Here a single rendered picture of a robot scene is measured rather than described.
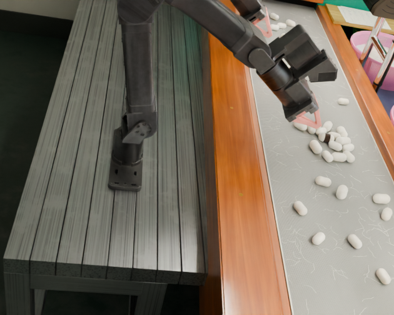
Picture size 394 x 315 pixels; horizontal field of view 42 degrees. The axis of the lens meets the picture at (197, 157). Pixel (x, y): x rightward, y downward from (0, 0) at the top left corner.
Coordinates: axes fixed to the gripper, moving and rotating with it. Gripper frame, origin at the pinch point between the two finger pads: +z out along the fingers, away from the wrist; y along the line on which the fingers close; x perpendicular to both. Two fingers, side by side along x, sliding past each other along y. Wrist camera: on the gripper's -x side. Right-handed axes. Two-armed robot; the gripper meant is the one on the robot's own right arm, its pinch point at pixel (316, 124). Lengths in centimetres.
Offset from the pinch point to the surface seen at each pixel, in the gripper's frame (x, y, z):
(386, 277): -0.2, -36.3, 9.7
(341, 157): -0.1, -2.5, 9.6
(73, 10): 101, 176, -22
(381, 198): -3.9, -15.2, 13.8
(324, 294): 8.5, -40.0, 1.9
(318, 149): 3.1, -0.8, 5.6
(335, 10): -13, 82, 22
